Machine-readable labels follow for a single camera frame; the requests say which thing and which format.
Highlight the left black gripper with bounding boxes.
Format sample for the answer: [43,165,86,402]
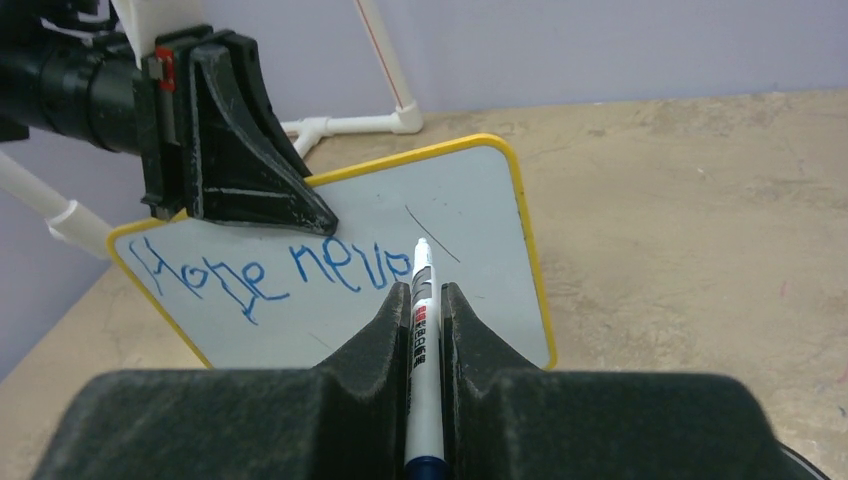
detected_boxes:
[133,26,339,236]

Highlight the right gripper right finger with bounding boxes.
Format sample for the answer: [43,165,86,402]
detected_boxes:
[441,282,539,479]

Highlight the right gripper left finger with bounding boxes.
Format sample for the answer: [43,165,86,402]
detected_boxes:
[312,282,410,479]

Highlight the blue white marker pen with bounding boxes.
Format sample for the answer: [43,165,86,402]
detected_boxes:
[403,238,448,479]

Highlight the yellow framed whiteboard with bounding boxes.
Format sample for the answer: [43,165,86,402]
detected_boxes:
[107,134,557,369]

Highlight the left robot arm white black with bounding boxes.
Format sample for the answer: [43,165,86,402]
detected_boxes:
[1,1,338,236]

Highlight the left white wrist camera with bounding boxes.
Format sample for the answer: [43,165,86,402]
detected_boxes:
[110,0,206,69]

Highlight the white PVC pipe frame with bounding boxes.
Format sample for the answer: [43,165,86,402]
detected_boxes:
[1,1,395,225]

